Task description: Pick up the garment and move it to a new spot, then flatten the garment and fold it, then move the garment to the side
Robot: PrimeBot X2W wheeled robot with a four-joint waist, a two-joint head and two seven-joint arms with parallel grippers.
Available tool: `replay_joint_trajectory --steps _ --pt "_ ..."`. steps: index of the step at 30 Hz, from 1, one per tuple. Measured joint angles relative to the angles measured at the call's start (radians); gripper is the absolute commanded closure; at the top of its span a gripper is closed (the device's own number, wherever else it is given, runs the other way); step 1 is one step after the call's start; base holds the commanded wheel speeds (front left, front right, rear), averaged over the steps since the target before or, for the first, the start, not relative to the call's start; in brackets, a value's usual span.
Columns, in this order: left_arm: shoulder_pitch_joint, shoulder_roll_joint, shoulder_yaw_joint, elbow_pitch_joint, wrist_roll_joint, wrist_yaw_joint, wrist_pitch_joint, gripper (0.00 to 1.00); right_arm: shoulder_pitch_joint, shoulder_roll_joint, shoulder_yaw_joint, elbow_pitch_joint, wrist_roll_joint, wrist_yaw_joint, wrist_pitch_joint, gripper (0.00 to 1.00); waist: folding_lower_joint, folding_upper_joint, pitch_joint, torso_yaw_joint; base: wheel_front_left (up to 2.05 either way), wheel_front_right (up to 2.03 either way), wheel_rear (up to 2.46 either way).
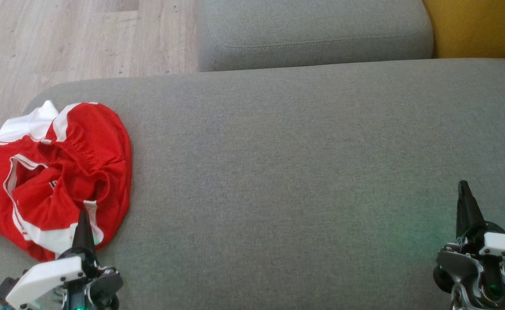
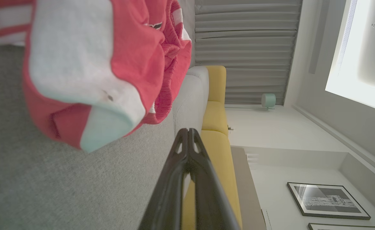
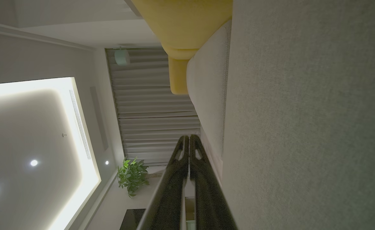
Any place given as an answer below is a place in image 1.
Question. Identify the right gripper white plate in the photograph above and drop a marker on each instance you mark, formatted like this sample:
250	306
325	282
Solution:
489	262

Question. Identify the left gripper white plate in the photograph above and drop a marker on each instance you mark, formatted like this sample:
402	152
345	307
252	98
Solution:
46	275

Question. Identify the red shorts with white waistband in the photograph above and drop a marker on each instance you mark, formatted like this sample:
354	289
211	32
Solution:
102	142

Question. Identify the grey sofa seat cushion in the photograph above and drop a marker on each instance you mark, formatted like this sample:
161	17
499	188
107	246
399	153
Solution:
304	172

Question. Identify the yellow cushion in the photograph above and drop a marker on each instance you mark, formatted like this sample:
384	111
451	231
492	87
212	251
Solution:
480	26

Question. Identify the grey sofa back cushion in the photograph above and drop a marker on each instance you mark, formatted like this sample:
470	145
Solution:
312	30

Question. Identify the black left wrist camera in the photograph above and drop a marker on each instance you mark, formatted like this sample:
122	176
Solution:
5	290

